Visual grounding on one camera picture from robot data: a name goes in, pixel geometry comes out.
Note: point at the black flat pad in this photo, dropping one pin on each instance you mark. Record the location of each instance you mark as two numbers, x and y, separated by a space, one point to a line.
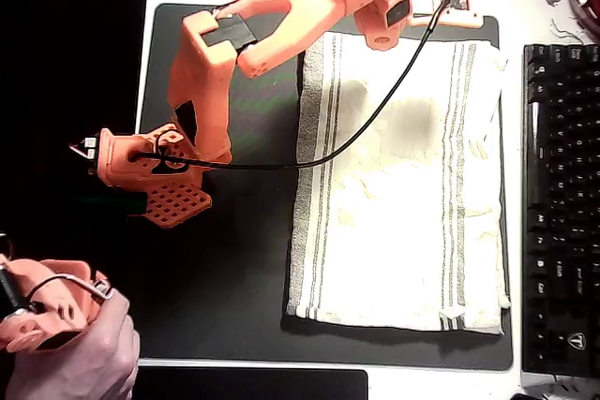
248 383

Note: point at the black keyboard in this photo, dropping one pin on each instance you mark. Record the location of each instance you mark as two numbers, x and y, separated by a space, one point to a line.
562 208

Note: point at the orange leader arm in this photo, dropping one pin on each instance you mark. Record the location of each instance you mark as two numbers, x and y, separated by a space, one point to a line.
51 297

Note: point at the white striped towel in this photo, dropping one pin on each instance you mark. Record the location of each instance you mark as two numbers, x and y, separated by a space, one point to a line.
398 184

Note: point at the dark green clamp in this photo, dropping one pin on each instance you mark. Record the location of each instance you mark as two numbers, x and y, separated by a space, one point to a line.
117 203

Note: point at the orange camera mount plate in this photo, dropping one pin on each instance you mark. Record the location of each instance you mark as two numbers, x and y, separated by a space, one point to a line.
461 16

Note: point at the person's hand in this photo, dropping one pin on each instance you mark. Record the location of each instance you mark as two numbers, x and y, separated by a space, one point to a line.
79 367

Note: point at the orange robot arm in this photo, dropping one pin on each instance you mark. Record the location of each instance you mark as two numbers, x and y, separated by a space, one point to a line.
206 81

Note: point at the black desk mat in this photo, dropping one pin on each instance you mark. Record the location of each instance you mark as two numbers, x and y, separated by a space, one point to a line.
244 255

